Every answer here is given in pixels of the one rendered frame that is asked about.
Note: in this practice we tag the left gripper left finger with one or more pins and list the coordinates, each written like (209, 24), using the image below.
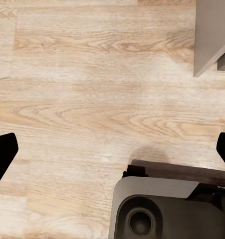
(8, 150)

